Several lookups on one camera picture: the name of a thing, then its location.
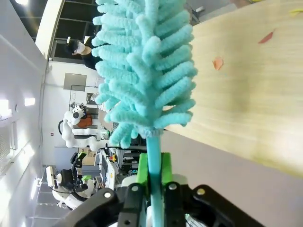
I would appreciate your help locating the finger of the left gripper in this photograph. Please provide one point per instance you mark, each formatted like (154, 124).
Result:
(86, 178)
(79, 159)

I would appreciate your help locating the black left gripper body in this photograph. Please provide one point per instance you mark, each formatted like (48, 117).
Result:
(68, 178)

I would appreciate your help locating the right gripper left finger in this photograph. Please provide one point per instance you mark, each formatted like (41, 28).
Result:
(132, 203)

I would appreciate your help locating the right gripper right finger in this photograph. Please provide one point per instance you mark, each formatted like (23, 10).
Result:
(184, 203)

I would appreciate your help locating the teal chenille duster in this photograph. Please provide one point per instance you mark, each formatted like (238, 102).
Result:
(142, 71)

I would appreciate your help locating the white distant robot arm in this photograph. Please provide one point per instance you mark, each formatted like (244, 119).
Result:
(71, 132)

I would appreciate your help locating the white equipment cabinet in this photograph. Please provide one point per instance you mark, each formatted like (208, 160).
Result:
(111, 168)

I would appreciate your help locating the person with white face mask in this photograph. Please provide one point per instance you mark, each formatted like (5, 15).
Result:
(81, 50)

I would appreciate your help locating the light wooden shelf board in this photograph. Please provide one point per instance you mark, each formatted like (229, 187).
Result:
(248, 94)

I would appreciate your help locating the orange paper scrap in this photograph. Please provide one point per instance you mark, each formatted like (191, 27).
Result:
(218, 63)

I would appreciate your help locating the red paper scrap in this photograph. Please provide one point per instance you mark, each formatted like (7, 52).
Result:
(266, 37)

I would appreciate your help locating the yellow paper scrap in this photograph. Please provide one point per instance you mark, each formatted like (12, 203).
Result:
(297, 13)

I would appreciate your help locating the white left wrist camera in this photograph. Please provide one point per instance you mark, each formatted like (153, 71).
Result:
(49, 176)

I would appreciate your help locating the grey wall panel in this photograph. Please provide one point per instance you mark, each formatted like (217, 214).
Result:
(74, 81)

